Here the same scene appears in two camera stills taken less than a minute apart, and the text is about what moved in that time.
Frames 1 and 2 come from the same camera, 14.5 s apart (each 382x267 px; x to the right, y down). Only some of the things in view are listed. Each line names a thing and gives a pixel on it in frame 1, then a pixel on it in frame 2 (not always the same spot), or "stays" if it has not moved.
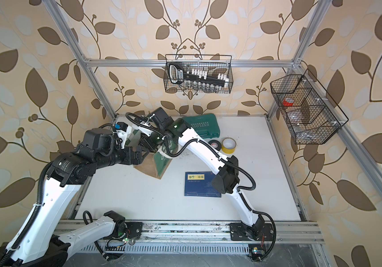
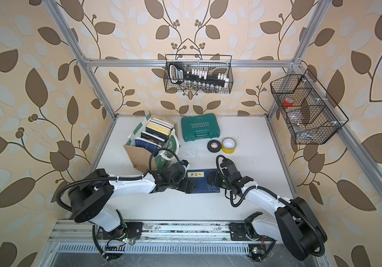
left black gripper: x=137 y=158 to x=185 y=188
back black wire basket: x=206 y=73 stays
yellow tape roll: x=228 y=146 stays
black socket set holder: x=179 y=74 stays
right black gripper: x=147 y=141 to x=218 y=176
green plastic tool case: x=205 y=125 stays
